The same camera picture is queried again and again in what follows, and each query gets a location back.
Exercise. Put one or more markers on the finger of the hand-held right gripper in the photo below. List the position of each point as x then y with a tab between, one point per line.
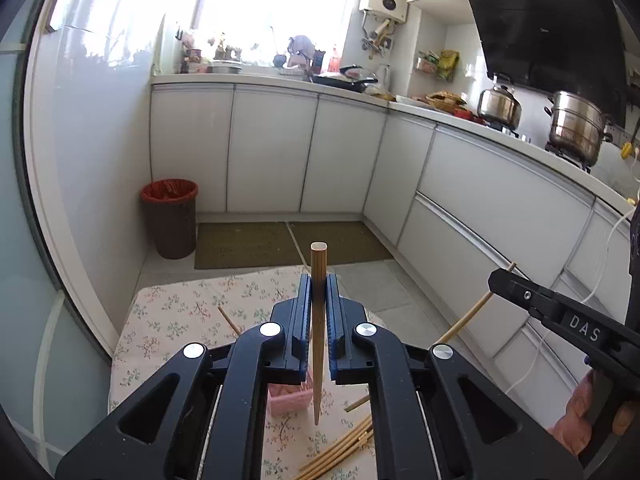
530	297

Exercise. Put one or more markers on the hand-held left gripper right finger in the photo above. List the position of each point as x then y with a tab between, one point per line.
332	332

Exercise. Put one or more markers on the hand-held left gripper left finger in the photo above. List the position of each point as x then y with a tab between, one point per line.
305	320

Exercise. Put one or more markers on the thick wooden chopstick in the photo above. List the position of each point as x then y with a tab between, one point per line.
318	280

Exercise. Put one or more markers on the thin wooden chopstick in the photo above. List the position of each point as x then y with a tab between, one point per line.
470	312
357	403
230	321

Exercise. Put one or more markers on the pink chopstick holder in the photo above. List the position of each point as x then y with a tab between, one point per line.
287	397

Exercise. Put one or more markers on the person's right hand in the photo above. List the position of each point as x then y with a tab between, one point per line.
575	410

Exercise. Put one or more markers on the olive floor mat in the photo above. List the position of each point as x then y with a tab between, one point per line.
340	241
245	245

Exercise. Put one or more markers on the pile of wooden chopsticks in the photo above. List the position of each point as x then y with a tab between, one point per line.
340	447

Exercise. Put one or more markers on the white kitchen base cabinets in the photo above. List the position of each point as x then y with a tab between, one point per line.
450	185

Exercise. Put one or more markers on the gas stove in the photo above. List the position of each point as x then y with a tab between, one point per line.
562	152

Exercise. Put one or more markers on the brown trash bin red liner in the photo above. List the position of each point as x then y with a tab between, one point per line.
169	220

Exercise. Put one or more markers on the steel steamer pot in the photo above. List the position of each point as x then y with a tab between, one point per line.
575	127

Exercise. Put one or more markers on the yellow kitchen tool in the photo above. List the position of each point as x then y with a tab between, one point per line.
627	150

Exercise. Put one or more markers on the steel kettle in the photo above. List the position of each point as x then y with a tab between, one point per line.
499	102

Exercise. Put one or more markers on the basket of food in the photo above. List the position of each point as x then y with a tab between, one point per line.
445	100

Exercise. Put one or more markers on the black frying pan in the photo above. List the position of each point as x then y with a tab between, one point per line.
345	81

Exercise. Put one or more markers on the hanging snack packets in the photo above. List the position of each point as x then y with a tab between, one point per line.
442	64

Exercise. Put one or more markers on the white jug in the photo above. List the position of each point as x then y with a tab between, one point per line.
383	77

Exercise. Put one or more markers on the brown bottle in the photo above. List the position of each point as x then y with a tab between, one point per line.
317	62

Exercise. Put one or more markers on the red bottle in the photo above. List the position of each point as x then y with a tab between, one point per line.
334	60

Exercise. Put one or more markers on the metal basin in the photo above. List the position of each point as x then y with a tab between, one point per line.
225	67

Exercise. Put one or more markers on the black range hood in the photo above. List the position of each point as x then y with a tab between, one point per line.
545	30

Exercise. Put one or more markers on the sliding glass door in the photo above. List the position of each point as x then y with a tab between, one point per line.
30	260

